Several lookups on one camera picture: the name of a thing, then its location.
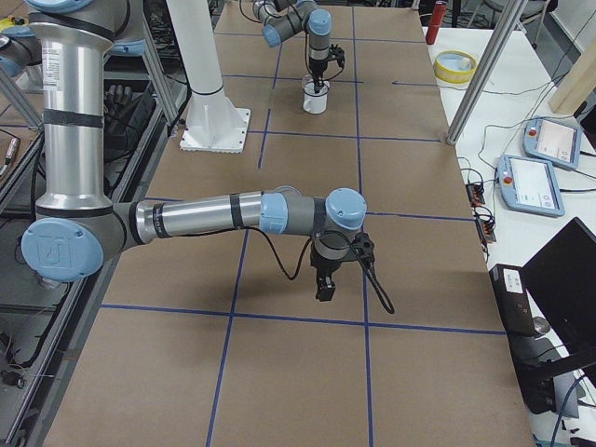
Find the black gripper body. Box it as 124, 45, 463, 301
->
308, 59, 327, 84
310, 251, 349, 290

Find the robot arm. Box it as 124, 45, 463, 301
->
252, 1, 332, 93
20, 1, 373, 302

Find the white enamel cup blue rim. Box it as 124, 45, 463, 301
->
303, 82, 329, 115

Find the red bottle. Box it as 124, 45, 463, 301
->
425, 0, 448, 46

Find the yellow tape roll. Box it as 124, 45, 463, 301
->
433, 50, 478, 84

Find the black computer box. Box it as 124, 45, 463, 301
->
489, 264, 535, 337

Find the near teach pendant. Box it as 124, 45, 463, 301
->
496, 155, 565, 217

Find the teach pendant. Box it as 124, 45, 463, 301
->
522, 116, 581, 170
496, 155, 565, 217

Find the black monitor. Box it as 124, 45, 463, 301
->
521, 217, 595, 353

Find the far teach pendant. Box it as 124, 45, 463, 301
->
522, 116, 581, 170

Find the wooden board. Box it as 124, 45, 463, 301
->
549, 40, 595, 115

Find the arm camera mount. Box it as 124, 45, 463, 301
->
328, 44, 345, 70

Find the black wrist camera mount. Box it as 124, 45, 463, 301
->
351, 232, 375, 269

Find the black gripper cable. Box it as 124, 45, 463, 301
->
241, 227, 396, 315

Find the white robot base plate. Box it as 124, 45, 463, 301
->
180, 105, 251, 154

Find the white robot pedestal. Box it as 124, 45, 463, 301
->
163, 0, 251, 154

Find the grey aluminium frame post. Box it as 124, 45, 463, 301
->
446, 0, 527, 145

